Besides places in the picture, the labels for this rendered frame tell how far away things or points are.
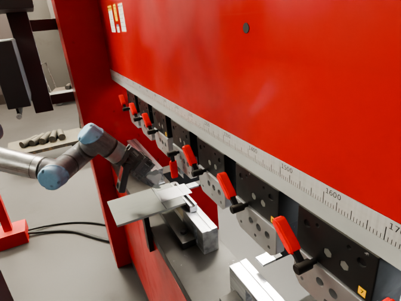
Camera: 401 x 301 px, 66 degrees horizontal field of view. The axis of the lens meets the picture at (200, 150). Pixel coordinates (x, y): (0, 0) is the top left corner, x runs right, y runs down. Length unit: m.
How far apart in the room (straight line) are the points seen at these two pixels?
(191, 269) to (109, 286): 1.35
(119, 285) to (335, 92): 2.12
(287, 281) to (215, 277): 1.26
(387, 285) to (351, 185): 0.16
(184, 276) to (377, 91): 0.85
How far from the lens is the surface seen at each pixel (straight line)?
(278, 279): 2.30
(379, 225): 0.46
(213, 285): 1.06
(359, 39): 0.42
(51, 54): 8.71
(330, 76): 0.45
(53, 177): 1.01
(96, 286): 2.43
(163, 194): 1.27
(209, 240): 1.13
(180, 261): 1.14
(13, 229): 3.13
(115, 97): 1.96
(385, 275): 0.53
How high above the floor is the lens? 1.65
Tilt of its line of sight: 23 degrees down
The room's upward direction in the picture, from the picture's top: 5 degrees counter-clockwise
